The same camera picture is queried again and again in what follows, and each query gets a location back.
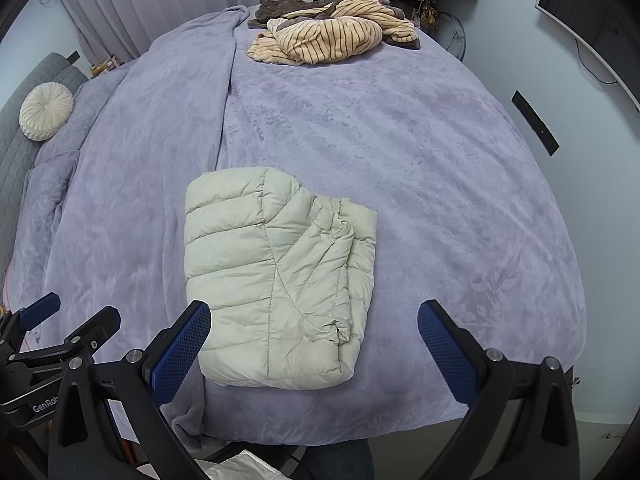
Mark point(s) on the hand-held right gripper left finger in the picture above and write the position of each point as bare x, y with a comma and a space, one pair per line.
182, 350

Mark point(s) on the brown patterned bag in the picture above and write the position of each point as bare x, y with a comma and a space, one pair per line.
430, 12

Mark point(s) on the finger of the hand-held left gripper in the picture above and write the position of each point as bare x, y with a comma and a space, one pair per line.
97, 327
40, 310

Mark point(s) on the white plastic bag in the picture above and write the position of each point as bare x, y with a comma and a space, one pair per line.
240, 470

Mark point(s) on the small round fan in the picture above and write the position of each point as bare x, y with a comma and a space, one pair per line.
454, 35

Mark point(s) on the small colourful clutter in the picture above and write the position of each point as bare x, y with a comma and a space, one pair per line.
105, 67

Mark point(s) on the black monitor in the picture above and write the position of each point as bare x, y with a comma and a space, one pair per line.
590, 5

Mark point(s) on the purple fleece blanket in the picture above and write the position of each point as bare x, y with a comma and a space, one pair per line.
400, 185

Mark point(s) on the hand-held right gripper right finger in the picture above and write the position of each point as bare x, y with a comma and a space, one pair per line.
447, 350

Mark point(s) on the brown fleece garment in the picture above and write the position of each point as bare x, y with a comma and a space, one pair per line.
280, 10

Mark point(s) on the black wall bar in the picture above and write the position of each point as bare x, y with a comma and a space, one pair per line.
535, 122

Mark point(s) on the grey quilted headboard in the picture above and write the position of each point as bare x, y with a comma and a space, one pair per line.
15, 160

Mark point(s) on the cream quilted puffer jacket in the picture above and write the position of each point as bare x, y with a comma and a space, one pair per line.
260, 285

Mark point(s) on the black headboard tag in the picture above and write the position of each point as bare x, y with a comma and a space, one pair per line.
73, 56

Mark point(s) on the round cream pleated cushion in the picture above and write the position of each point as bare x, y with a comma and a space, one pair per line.
46, 111

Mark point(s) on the beige striped fleece garment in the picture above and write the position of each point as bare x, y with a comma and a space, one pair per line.
320, 35

